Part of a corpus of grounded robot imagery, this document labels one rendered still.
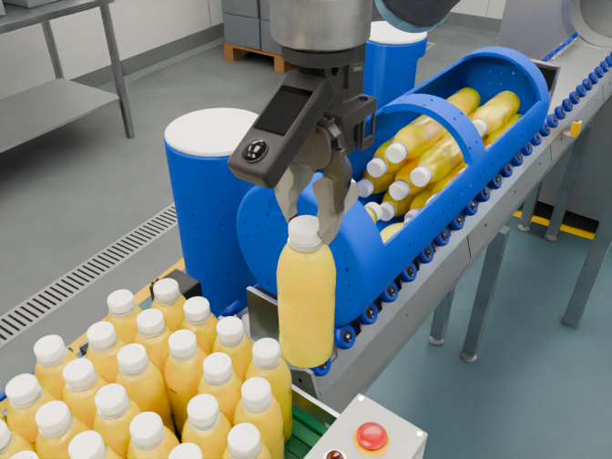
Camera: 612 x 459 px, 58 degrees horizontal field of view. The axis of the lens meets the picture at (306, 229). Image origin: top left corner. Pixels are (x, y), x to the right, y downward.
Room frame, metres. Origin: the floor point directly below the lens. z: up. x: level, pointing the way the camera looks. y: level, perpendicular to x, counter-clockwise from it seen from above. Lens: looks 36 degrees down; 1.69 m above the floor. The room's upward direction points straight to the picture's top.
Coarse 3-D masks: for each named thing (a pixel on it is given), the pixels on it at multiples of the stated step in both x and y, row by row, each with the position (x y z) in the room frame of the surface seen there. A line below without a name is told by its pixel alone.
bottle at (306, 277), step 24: (288, 240) 0.49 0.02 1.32; (288, 264) 0.47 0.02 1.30; (312, 264) 0.47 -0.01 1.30; (288, 288) 0.47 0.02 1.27; (312, 288) 0.46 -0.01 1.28; (288, 312) 0.47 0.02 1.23; (312, 312) 0.46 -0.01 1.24; (288, 336) 0.47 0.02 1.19; (312, 336) 0.46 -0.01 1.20; (288, 360) 0.47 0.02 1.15; (312, 360) 0.46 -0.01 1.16
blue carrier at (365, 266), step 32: (480, 64) 1.46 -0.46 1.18; (512, 64) 1.41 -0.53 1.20; (416, 96) 1.12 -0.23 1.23; (448, 96) 1.50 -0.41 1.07; (480, 96) 1.45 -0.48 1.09; (544, 96) 1.32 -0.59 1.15; (384, 128) 1.23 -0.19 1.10; (448, 128) 1.02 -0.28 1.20; (512, 128) 1.15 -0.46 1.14; (352, 160) 1.12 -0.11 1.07; (480, 160) 1.01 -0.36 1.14; (256, 192) 0.79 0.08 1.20; (384, 192) 1.13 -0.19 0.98; (448, 192) 0.89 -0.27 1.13; (256, 224) 0.79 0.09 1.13; (352, 224) 0.70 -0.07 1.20; (384, 224) 1.03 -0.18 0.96; (416, 224) 0.79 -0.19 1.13; (256, 256) 0.80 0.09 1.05; (352, 256) 0.67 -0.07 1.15; (384, 256) 0.70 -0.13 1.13; (416, 256) 0.82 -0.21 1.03; (352, 288) 0.67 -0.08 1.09; (384, 288) 0.72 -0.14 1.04; (352, 320) 0.67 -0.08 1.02
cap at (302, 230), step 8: (304, 216) 0.51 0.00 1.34; (312, 216) 0.51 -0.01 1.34; (296, 224) 0.50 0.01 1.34; (304, 224) 0.50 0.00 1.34; (312, 224) 0.50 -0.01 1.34; (296, 232) 0.48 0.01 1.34; (304, 232) 0.48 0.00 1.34; (312, 232) 0.48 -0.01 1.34; (296, 240) 0.48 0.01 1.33; (304, 240) 0.48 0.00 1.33; (312, 240) 0.48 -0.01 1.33; (320, 240) 0.48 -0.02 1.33
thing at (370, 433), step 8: (368, 424) 0.40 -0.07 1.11; (376, 424) 0.40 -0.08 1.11; (360, 432) 0.39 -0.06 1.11; (368, 432) 0.39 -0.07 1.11; (376, 432) 0.39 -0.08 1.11; (384, 432) 0.39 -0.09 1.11; (360, 440) 0.38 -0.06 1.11; (368, 440) 0.38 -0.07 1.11; (376, 440) 0.38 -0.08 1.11; (384, 440) 0.38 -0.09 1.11; (368, 448) 0.37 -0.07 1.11; (376, 448) 0.37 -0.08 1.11
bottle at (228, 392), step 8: (232, 368) 0.52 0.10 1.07; (232, 376) 0.51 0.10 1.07; (200, 384) 0.50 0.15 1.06; (208, 384) 0.50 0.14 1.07; (216, 384) 0.49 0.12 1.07; (224, 384) 0.50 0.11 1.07; (232, 384) 0.50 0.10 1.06; (240, 384) 0.51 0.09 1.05; (200, 392) 0.50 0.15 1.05; (208, 392) 0.49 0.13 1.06; (216, 392) 0.49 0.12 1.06; (224, 392) 0.49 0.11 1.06; (232, 392) 0.49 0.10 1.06; (240, 392) 0.50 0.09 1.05; (224, 400) 0.48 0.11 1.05; (232, 400) 0.49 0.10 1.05; (224, 408) 0.48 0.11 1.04; (232, 408) 0.48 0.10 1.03; (232, 416) 0.48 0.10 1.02; (232, 424) 0.48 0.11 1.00
